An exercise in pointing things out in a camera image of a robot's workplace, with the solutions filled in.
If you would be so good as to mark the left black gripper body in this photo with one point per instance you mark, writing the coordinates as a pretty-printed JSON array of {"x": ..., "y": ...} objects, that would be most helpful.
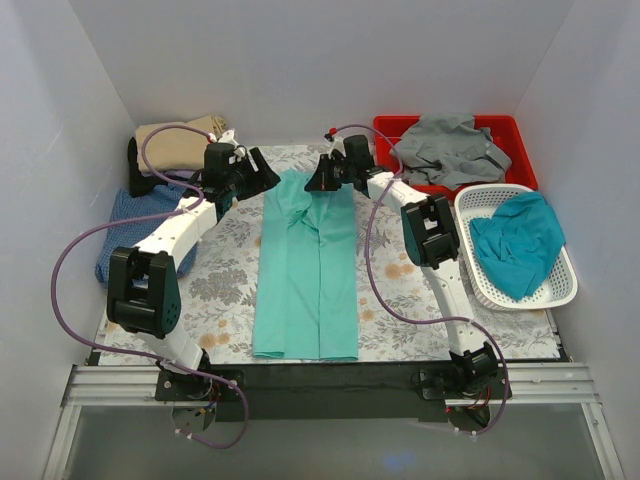
[{"x": 250, "y": 172}]

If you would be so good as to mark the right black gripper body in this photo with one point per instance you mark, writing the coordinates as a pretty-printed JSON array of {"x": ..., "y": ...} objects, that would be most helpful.
[{"x": 332, "y": 172}]

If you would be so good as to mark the mint green t shirt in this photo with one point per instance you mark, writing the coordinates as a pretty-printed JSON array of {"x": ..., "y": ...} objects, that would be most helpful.
[{"x": 306, "y": 304}]

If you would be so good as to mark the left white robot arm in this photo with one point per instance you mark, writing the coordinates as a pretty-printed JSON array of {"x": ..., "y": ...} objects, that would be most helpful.
[{"x": 143, "y": 292}]

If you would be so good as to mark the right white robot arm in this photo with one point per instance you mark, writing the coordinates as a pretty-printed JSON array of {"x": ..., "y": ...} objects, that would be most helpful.
[{"x": 431, "y": 242}]

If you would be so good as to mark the folded lavender shirt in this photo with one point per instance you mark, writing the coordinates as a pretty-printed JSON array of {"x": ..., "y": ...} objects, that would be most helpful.
[{"x": 184, "y": 176}]

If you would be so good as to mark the folded beige shirt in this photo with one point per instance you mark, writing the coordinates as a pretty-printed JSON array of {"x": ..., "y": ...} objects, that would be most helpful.
[{"x": 178, "y": 149}]

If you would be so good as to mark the folded black garment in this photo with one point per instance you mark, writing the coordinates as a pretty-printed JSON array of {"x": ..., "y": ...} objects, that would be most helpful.
[{"x": 138, "y": 184}]

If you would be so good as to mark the grey polo shirt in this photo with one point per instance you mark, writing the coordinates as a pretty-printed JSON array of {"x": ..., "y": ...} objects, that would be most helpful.
[{"x": 451, "y": 151}]

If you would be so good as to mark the red plastic tray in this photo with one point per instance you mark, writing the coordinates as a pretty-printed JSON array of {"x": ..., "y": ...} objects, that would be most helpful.
[{"x": 503, "y": 129}]

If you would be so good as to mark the floral patterned table mat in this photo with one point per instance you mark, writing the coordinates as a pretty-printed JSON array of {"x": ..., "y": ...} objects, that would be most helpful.
[{"x": 218, "y": 296}]

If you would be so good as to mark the teal blue t shirt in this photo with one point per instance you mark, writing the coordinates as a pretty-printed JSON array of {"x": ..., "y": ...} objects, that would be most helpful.
[{"x": 518, "y": 246}]

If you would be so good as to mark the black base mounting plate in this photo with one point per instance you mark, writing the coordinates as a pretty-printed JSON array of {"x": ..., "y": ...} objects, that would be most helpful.
[{"x": 367, "y": 390}]

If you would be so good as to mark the white plastic basket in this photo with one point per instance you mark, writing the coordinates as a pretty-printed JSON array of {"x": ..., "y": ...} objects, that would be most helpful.
[{"x": 481, "y": 201}]

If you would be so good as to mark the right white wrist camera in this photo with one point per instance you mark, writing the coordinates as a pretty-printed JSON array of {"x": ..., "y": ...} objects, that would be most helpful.
[{"x": 336, "y": 148}]

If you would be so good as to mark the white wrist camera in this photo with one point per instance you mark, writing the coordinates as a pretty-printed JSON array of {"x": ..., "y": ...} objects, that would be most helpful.
[
  {"x": 228, "y": 137},
  {"x": 336, "y": 148}
]

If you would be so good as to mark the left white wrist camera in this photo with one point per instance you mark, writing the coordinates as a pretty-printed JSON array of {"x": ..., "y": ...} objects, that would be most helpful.
[{"x": 228, "y": 137}]

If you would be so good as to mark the aluminium frame rail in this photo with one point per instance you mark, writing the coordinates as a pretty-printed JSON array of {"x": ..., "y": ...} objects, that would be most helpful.
[{"x": 530, "y": 383}]

